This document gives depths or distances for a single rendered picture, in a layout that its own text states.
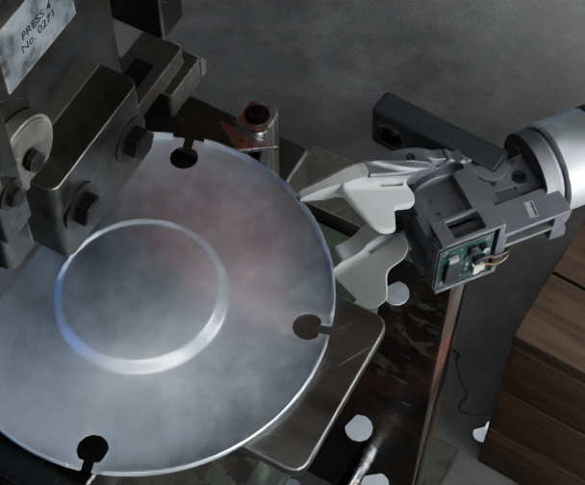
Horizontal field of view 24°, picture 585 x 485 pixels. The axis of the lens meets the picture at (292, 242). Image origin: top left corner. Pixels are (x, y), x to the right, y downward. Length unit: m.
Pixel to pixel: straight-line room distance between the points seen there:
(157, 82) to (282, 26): 1.03
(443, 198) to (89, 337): 0.28
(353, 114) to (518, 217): 1.06
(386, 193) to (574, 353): 0.55
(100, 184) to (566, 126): 0.38
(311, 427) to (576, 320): 0.61
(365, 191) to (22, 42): 0.31
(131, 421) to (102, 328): 0.08
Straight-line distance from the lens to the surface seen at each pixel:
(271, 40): 2.20
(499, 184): 1.09
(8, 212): 0.82
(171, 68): 1.21
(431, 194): 1.07
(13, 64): 0.83
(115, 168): 0.94
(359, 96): 2.13
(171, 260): 1.06
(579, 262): 1.59
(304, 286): 1.05
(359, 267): 1.12
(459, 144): 1.11
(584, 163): 1.10
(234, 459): 1.14
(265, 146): 1.11
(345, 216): 1.25
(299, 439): 1.00
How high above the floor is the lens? 1.70
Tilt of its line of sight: 59 degrees down
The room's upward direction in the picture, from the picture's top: straight up
